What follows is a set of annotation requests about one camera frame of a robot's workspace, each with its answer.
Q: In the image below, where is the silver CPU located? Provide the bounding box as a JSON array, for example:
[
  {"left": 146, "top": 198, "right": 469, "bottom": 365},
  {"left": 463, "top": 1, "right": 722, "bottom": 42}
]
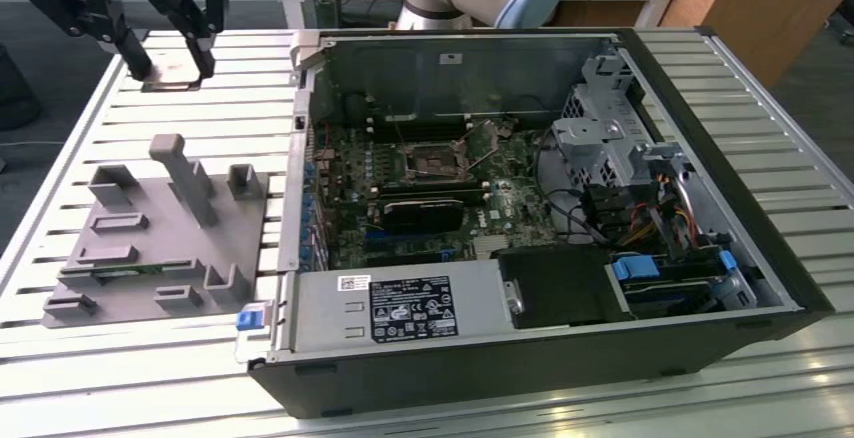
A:
[{"left": 141, "top": 65, "right": 203, "bottom": 93}]

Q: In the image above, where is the metal socket cover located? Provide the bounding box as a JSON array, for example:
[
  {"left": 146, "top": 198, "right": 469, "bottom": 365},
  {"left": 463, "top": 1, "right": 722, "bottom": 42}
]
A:
[{"left": 456, "top": 120, "right": 515, "bottom": 158}]

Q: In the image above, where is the CPU socket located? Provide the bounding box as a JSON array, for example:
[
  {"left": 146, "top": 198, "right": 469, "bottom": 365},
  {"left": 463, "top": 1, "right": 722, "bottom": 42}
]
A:
[{"left": 396, "top": 141, "right": 468, "bottom": 183}]

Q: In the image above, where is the grey parts rack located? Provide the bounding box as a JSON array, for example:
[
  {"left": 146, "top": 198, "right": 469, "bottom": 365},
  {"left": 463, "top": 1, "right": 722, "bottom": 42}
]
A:
[{"left": 38, "top": 132, "right": 272, "bottom": 330}]

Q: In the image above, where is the green RAM stick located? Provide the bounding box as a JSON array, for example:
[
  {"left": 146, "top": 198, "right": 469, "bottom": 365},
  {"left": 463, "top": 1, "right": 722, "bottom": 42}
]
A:
[{"left": 89, "top": 265, "right": 168, "bottom": 279}]

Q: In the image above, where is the black graphics card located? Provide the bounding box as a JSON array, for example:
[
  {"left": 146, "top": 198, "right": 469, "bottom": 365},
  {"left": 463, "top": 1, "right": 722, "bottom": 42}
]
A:
[{"left": 380, "top": 197, "right": 465, "bottom": 237}]

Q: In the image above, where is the blue plastic latch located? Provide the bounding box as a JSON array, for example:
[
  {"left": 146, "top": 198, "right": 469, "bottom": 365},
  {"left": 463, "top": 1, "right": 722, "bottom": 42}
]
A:
[{"left": 236, "top": 302, "right": 279, "bottom": 332}]

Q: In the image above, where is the black expansion slot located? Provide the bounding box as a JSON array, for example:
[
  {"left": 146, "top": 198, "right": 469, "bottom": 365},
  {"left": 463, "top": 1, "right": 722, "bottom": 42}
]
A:
[{"left": 363, "top": 250, "right": 445, "bottom": 267}]

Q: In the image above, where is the green motherboard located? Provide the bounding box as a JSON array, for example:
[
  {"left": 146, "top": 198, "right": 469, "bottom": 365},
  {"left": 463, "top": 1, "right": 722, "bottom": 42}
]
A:
[{"left": 303, "top": 117, "right": 561, "bottom": 269}]

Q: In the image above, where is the grey power supply unit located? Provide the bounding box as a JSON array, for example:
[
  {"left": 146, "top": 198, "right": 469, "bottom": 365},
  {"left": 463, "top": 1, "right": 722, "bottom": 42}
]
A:
[{"left": 279, "top": 265, "right": 519, "bottom": 354}]

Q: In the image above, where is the metal drive cage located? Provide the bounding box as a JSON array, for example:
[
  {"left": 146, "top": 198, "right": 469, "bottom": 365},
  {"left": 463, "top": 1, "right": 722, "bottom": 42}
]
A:
[{"left": 545, "top": 55, "right": 688, "bottom": 194}]

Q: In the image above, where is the silver chipset heatsink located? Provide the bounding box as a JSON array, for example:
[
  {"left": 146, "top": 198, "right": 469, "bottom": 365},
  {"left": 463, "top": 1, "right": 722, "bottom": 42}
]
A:
[{"left": 469, "top": 236, "right": 508, "bottom": 259}]

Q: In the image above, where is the silver metal latch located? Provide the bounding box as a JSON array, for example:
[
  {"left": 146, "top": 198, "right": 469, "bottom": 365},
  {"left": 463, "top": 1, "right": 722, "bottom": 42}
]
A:
[{"left": 503, "top": 280, "right": 528, "bottom": 315}]

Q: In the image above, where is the black plastic shroud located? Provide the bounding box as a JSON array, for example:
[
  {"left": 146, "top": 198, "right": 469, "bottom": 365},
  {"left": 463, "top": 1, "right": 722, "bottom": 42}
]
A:
[{"left": 496, "top": 245, "right": 635, "bottom": 329}]

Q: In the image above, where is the hard disk in blue carrier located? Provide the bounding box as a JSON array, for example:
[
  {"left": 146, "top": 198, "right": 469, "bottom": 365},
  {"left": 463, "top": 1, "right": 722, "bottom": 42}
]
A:
[{"left": 605, "top": 250, "right": 739, "bottom": 319}]

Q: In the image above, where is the wooden cabinet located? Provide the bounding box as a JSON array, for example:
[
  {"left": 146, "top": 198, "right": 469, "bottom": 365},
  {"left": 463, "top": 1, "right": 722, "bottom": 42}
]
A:
[{"left": 659, "top": 0, "right": 854, "bottom": 89}]

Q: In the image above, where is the black PC case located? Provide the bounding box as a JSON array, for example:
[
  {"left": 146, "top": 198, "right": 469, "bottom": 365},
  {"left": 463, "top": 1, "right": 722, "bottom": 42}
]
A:
[{"left": 236, "top": 26, "right": 839, "bottom": 419}]

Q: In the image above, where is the coloured wire bundle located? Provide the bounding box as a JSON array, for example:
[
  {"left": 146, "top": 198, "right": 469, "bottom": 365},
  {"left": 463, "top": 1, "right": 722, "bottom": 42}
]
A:
[{"left": 616, "top": 170, "right": 706, "bottom": 262}]

